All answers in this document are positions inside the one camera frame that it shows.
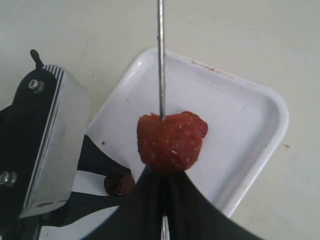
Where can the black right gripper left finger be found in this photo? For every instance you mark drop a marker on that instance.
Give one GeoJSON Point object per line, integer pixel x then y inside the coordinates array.
{"type": "Point", "coordinates": [139, 217]}

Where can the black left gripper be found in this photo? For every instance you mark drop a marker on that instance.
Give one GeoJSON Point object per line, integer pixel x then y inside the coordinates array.
{"type": "Point", "coordinates": [22, 127]}

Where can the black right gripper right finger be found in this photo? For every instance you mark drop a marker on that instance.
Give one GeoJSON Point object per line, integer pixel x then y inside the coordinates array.
{"type": "Point", "coordinates": [192, 217]}

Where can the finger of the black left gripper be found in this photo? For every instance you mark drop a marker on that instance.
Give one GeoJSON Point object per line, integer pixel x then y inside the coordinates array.
{"type": "Point", "coordinates": [93, 160]}
{"type": "Point", "coordinates": [81, 205]}

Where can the thin metal skewer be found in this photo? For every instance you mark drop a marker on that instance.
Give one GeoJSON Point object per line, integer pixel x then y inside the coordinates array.
{"type": "Point", "coordinates": [165, 231]}

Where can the white rectangular plastic tray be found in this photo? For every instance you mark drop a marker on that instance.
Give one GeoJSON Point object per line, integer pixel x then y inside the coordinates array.
{"type": "Point", "coordinates": [246, 122]}

